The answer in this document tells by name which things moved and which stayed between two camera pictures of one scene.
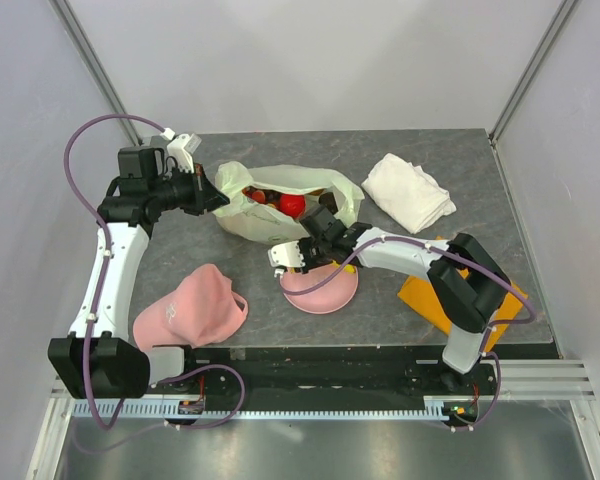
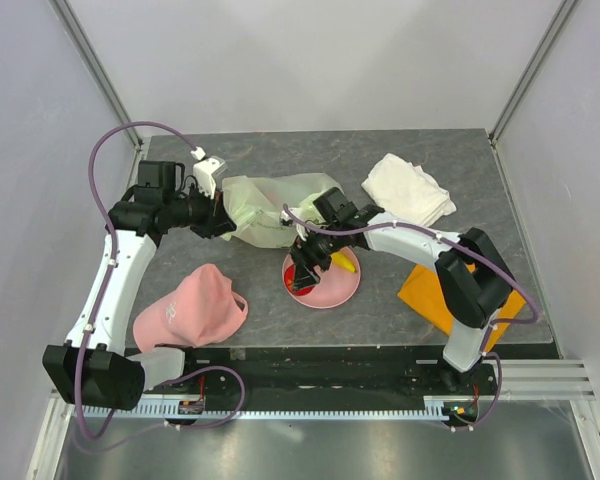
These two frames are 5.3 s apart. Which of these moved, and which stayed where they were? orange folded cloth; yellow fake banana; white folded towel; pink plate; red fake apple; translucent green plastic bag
Moved: red fake apple; translucent green plastic bag
Stayed: white folded towel; orange folded cloth; pink plate; yellow fake banana
